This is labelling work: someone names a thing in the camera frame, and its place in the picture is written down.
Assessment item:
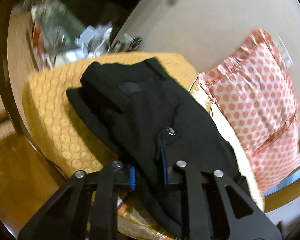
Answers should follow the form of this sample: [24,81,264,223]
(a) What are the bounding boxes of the black pants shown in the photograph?
[66,58,248,237]

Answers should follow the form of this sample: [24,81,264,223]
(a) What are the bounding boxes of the yellow patterned bedsheet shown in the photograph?
[22,52,266,240]

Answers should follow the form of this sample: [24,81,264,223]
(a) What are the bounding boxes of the wooden framed window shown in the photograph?
[264,161,300,213]

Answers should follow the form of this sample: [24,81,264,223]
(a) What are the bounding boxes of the left pink polka-dot pillow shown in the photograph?
[198,29,300,192]

